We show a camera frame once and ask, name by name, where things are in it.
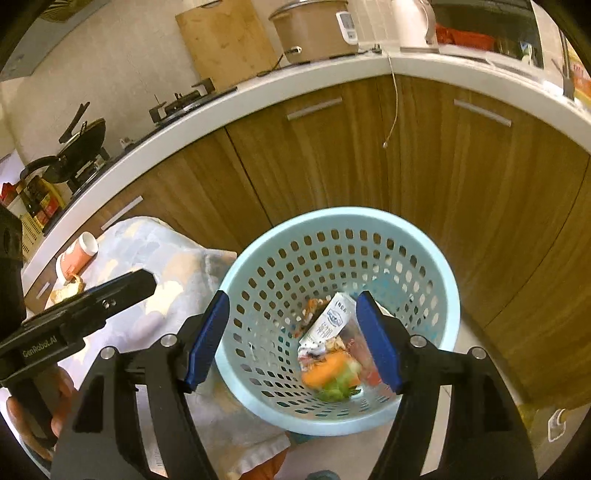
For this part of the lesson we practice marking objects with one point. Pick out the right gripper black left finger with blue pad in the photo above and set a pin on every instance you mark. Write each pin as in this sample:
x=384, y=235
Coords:
x=102, y=437

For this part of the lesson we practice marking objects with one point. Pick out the green bok choy scrap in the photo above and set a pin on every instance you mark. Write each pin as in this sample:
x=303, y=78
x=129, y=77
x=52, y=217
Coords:
x=339, y=387

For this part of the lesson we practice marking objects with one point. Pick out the clear plastic food wrapper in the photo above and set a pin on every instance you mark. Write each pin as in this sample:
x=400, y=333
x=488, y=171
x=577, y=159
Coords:
x=356, y=345

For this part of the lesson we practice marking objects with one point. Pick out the orange peel piece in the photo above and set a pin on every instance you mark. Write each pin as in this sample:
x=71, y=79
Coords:
x=336, y=367

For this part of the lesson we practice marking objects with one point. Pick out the light blue perforated trash basket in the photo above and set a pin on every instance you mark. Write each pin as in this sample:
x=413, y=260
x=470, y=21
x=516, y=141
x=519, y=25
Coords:
x=316, y=255

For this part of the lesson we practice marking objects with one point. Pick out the white kitchen timer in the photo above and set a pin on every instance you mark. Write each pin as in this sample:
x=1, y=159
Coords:
x=347, y=27

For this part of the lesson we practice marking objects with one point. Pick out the person's left hand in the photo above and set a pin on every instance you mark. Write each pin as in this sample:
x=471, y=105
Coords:
x=60, y=387

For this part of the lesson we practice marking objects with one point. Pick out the bread slice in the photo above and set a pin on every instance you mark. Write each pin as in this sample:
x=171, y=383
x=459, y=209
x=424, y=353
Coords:
x=73, y=286

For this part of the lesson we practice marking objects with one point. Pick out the orange white paper cup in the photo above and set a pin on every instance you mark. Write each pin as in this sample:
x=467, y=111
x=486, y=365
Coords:
x=74, y=259

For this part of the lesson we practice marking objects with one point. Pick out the woven yellow basket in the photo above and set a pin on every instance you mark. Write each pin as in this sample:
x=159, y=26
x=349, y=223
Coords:
x=31, y=236

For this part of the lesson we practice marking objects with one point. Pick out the dark sauce bottles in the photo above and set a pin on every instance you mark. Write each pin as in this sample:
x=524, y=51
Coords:
x=42, y=201

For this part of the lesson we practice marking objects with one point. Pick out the white milk carton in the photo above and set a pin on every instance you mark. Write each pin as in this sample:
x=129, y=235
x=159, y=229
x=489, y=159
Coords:
x=325, y=318

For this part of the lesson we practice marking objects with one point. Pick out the black wok pan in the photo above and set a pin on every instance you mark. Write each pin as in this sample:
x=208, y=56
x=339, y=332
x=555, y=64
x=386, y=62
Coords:
x=77, y=149

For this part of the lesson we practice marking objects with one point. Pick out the wooden cutting board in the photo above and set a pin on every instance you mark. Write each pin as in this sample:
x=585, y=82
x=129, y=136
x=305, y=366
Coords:
x=226, y=41

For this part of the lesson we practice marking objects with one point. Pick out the chrome sink faucet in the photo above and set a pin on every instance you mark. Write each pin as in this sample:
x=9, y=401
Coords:
x=565, y=68

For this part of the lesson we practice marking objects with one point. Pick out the red package by sink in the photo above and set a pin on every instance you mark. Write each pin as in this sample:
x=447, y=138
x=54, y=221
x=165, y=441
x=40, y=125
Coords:
x=450, y=36

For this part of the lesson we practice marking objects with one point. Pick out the brown rice cooker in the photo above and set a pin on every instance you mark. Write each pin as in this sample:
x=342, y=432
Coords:
x=309, y=31

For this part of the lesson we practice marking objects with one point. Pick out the white electric kettle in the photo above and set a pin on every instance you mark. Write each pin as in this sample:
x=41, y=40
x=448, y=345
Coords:
x=416, y=26

